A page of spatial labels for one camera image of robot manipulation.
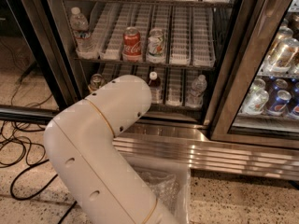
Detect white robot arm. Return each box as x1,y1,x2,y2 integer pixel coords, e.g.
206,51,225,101
44,75,178,224

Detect open fridge glass door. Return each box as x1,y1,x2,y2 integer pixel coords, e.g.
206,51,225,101
0,0,77,124

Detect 7up can bottom shelf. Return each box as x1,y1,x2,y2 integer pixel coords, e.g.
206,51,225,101
88,74,107,92

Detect dark juice bottle white cap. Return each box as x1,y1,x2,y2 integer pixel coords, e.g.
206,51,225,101
148,71,163,104

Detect pepsi can front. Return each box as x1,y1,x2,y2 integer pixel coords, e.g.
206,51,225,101
266,90,292,116

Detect bubble wrap sheet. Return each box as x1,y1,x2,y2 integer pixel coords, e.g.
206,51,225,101
138,171,178,214

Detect gold can right fridge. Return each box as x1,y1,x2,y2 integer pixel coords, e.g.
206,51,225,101
267,38,299,73

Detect closed right fridge door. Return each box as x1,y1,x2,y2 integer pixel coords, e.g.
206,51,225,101
211,0,299,148

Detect water bottle bottom shelf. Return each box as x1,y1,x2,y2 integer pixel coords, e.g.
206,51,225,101
185,75,207,108

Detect stainless steel fridge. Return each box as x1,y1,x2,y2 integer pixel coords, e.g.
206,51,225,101
13,0,299,182

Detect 7up can shelf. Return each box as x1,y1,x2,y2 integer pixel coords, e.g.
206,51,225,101
146,28,165,63
88,74,107,92

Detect black floor cable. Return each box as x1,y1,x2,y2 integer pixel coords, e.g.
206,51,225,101
0,37,78,224

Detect water bottle middle shelf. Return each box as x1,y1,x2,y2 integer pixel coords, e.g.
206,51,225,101
70,7,96,59

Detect red coca-cola can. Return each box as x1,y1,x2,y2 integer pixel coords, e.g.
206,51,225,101
122,27,141,62

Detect clear plastic bin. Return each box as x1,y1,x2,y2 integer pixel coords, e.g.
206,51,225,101
124,154,191,224

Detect silver can right bottom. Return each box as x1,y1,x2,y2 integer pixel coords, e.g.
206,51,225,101
242,78,269,115

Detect water bottle shelf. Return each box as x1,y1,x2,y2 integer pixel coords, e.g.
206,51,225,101
70,7,96,59
185,75,207,108

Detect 7up can middle shelf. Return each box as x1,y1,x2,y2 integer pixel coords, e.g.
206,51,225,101
146,28,165,63

